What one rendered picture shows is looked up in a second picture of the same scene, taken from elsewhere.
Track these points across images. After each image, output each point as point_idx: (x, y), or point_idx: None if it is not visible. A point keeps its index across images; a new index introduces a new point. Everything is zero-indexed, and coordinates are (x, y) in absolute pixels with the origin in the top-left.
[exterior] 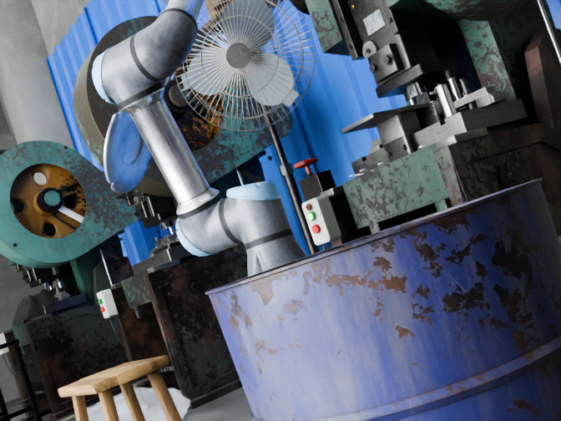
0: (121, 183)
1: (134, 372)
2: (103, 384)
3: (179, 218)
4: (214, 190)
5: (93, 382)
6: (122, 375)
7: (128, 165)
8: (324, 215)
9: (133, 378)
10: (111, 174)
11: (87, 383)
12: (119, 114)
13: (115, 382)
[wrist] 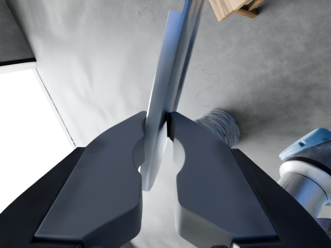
0: (192, 49)
1: (248, 0)
2: (225, 17)
3: (283, 159)
4: (330, 204)
5: (217, 15)
6: (238, 7)
7: (192, 46)
8: None
9: (247, 2)
10: (181, 92)
11: (212, 0)
12: (158, 169)
13: (234, 11)
